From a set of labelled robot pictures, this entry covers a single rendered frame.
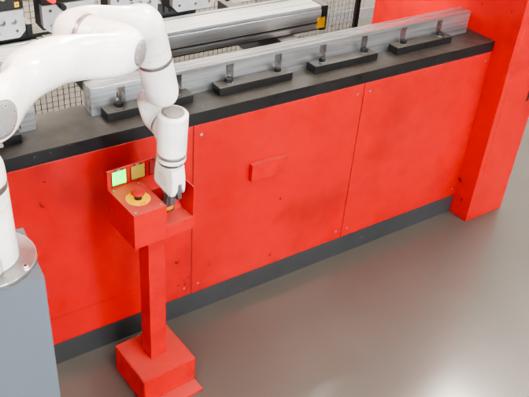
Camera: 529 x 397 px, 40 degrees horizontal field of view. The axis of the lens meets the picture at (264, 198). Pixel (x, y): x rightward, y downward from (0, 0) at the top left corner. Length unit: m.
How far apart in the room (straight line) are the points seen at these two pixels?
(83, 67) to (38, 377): 0.69
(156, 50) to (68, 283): 1.01
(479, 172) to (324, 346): 1.16
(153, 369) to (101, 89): 0.94
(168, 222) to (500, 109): 1.70
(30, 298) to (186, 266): 1.22
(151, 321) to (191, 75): 0.82
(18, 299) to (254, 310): 1.49
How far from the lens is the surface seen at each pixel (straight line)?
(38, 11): 2.18
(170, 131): 1.95
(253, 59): 2.55
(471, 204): 3.54
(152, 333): 2.46
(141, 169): 2.18
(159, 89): 1.84
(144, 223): 2.08
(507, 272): 3.35
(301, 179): 2.79
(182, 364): 2.53
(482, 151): 3.39
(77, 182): 2.28
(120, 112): 2.30
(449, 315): 3.04
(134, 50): 1.56
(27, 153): 2.17
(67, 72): 1.51
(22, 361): 1.68
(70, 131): 2.26
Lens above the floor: 1.99
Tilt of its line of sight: 35 degrees down
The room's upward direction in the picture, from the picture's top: 5 degrees clockwise
